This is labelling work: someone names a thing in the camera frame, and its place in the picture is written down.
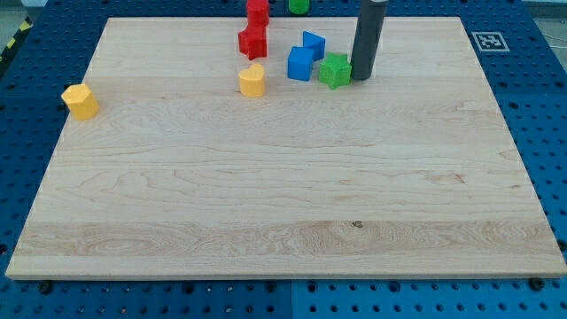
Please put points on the green cylinder block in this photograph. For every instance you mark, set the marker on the green cylinder block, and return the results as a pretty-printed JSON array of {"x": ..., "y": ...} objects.
[{"x": 298, "y": 7}]

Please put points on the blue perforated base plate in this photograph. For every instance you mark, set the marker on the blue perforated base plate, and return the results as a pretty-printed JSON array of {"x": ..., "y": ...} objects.
[{"x": 529, "y": 84}]

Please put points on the red star block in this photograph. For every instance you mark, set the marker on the red star block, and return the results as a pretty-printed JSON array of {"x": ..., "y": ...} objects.
[{"x": 252, "y": 42}]

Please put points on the white fiducial marker tag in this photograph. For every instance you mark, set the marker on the white fiducial marker tag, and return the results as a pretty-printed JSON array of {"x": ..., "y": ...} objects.
[{"x": 490, "y": 41}]

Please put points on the blue cube block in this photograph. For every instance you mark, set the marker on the blue cube block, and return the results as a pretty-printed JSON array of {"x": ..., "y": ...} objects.
[{"x": 299, "y": 63}]

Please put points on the yellow heart block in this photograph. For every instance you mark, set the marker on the yellow heart block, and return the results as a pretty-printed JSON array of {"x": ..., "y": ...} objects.
[{"x": 252, "y": 81}]

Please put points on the red cylinder block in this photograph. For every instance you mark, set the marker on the red cylinder block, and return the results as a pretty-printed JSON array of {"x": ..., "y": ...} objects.
[{"x": 257, "y": 12}]

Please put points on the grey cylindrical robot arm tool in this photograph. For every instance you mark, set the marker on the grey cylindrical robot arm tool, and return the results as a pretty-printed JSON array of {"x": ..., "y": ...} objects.
[{"x": 366, "y": 38}]

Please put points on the light wooden board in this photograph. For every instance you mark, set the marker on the light wooden board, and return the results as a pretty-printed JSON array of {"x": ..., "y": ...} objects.
[{"x": 411, "y": 174}]

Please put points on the green star block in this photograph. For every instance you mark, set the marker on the green star block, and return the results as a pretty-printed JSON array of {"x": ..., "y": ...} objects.
[{"x": 335, "y": 70}]

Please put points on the yellow hexagon block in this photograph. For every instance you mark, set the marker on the yellow hexagon block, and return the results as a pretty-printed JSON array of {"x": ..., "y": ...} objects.
[{"x": 81, "y": 102}]

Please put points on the blue triangle block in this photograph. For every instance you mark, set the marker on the blue triangle block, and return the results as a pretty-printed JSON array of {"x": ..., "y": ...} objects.
[{"x": 314, "y": 42}]

